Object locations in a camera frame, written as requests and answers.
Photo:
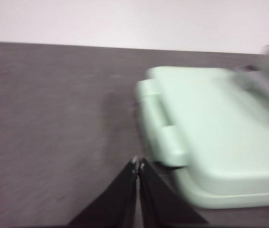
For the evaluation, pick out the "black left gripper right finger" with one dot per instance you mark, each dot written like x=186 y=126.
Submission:
x=163 y=202

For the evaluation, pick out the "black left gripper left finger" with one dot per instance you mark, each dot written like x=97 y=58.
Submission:
x=110 y=202

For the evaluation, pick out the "mint green breakfast machine base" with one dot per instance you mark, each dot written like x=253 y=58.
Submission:
x=220 y=202

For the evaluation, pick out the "mint green griddle cover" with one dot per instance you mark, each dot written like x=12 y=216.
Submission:
x=220 y=118

